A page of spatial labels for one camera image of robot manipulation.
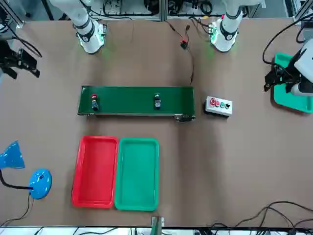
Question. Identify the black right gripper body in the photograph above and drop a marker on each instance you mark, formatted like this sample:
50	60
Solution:
9	55

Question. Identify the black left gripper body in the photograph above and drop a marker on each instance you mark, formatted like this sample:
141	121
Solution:
289	74

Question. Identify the white button control box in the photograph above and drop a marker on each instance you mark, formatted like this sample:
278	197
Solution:
218	107

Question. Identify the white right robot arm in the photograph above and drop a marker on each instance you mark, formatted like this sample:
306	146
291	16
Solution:
88	36

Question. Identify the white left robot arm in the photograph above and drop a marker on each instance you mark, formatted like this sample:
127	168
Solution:
227	29

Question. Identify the green conveyor belt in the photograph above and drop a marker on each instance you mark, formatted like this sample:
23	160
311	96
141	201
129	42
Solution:
137	102

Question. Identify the green plastic tray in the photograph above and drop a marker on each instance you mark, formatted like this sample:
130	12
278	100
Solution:
137	176
283	98

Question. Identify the blue desk lamp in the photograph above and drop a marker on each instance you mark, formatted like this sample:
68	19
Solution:
40	182

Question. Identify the red plastic tray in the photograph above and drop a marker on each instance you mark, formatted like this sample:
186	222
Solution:
97	171

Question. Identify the aluminium frame profile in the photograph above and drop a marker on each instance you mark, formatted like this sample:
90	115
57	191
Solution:
19	23
302	14

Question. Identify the black switch module red light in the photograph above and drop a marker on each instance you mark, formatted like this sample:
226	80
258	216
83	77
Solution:
184	44

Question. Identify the aluminium frame post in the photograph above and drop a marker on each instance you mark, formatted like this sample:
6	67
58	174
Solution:
157	224

